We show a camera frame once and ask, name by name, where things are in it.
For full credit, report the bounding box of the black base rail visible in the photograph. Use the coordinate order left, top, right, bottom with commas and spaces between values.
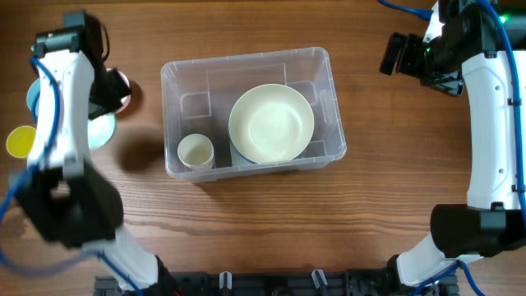
94, 269, 459, 296

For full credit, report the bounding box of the light blue bowl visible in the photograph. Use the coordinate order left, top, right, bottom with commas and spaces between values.
26, 79, 40, 120

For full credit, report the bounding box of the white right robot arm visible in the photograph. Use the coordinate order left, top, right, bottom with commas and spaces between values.
380, 0, 525, 294

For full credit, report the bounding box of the pink bowl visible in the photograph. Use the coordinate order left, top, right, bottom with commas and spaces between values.
116, 69, 132, 113

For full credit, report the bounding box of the cream cup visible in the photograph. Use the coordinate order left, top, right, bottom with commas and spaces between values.
177, 133, 215, 165

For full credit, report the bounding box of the clear plastic storage bin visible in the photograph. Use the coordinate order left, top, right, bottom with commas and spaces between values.
161, 47, 347, 183

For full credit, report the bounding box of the cream plate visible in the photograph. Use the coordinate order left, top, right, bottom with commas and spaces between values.
228, 84, 315, 164

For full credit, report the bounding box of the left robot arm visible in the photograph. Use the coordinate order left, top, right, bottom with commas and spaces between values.
6, 25, 181, 295

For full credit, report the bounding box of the pink cup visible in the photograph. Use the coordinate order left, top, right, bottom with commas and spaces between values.
185, 162, 215, 171

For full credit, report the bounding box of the mint green bowl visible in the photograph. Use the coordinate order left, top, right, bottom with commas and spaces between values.
87, 113, 116, 150

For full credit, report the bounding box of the yellow cup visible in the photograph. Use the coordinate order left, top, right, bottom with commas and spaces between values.
6, 126, 36, 159

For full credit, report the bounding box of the white label in bin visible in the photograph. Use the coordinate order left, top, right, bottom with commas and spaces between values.
229, 141, 254, 168

